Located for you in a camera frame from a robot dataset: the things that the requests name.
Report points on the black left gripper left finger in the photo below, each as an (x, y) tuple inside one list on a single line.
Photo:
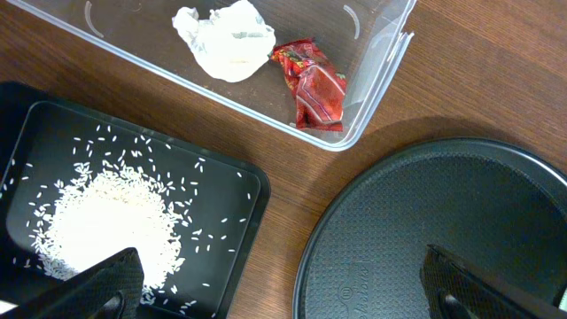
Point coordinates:
[(110, 289)]

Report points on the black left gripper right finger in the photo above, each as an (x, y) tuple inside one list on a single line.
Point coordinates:
[(457, 289)]

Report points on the crumpled white tissue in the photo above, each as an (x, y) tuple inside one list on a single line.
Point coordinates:
[(232, 44)]

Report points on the red snack wrapper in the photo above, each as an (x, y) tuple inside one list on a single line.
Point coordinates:
[(316, 86)]

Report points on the pile of white rice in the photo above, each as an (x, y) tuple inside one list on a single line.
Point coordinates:
[(111, 217)]

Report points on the round black tray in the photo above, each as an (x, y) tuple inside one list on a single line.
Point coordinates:
[(493, 204)]

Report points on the rectangular black tray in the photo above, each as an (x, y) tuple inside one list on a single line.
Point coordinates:
[(221, 199)]

